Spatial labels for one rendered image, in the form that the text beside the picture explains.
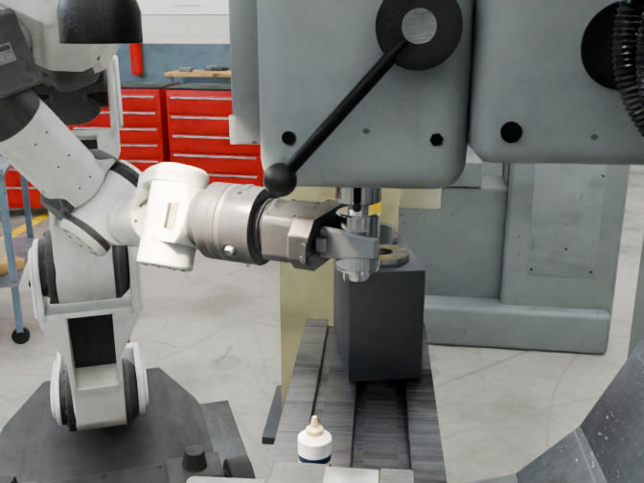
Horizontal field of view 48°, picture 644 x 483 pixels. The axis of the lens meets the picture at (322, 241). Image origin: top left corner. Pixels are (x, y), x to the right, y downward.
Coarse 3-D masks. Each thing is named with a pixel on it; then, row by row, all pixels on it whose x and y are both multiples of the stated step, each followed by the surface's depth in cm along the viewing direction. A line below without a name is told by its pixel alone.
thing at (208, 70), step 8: (168, 72) 894; (176, 72) 894; (184, 72) 894; (192, 72) 894; (200, 72) 894; (208, 72) 894; (216, 72) 894; (224, 72) 894; (168, 80) 889; (184, 80) 952
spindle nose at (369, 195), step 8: (336, 192) 75; (344, 192) 74; (352, 192) 74; (368, 192) 74; (376, 192) 74; (336, 200) 76; (344, 200) 74; (352, 200) 74; (368, 200) 74; (376, 200) 75
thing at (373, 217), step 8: (344, 208) 78; (336, 216) 76; (344, 216) 75; (352, 216) 75; (360, 216) 74; (368, 216) 75; (376, 216) 75; (352, 224) 75; (360, 224) 75; (368, 224) 75
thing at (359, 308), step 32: (384, 256) 115; (352, 288) 113; (384, 288) 113; (416, 288) 114; (352, 320) 114; (384, 320) 115; (416, 320) 115; (352, 352) 116; (384, 352) 116; (416, 352) 117
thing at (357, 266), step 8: (336, 224) 76; (344, 224) 75; (376, 224) 75; (360, 232) 75; (368, 232) 75; (376, 232) 76; (336, 264) 78; (344, 264) 76; (352, 264) 76; (360, 264) 76; (368, 264) 76; (376, 264) 77; (344, 272) 77; (352, 272) 76; (360, 272) 76; (368, 272) 76
